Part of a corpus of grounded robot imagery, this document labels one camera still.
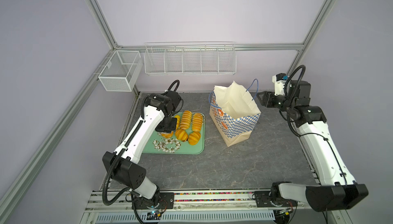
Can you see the white mesh box basket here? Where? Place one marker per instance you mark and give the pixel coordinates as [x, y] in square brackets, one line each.
[121, 71]

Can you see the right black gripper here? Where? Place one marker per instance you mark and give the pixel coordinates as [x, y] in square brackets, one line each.
[268, 98]

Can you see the round yellow fake bun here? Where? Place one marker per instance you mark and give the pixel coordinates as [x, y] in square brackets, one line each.
[167, 135]

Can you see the round striped fake bun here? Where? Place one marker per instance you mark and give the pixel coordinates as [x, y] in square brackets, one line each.
[194, 138]

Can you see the striped round fake bread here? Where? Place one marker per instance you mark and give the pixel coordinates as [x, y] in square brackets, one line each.
[181, 134]

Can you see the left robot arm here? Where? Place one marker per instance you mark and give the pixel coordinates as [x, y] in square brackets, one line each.
[122, 165]

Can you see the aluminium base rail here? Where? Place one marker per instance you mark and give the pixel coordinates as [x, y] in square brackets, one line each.
[232, 206]

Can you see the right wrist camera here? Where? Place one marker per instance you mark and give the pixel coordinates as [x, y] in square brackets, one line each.
[279, 81]

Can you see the checkered paper bag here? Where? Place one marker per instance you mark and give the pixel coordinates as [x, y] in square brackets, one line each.
[234, 111]

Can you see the green floral tray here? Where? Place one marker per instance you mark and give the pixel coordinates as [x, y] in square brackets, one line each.
[159, 144]

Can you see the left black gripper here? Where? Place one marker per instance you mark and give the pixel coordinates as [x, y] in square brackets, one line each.
[172, 128]

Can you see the yellow fake bread loaf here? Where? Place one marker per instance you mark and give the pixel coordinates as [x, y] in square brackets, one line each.
[197, 122]

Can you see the white wire shelf basket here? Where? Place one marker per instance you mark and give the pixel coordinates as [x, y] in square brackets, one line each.
[190, 58]

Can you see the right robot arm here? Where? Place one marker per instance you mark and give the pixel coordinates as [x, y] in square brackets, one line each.
[337, 188]

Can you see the small striped yellow bread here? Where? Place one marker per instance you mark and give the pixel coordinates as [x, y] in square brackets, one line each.
[178, 120]

